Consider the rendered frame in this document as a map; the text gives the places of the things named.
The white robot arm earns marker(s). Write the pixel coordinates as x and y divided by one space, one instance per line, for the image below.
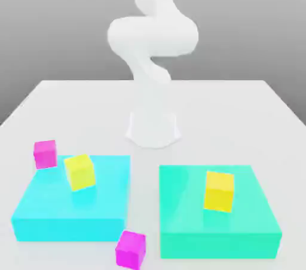
153 35

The small lemon yellow cube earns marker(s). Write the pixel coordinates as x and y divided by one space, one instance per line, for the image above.
80 172

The small golden yellow cube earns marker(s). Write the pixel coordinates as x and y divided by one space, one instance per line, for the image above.
218 193

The small pink cube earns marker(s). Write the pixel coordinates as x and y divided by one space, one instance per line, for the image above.
45 154

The small magenta cube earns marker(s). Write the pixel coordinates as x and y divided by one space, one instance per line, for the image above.
130 251

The large turquoise green box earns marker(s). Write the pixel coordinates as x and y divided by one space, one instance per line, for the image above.
181 215

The large cyan box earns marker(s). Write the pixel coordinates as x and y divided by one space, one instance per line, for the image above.
59 210

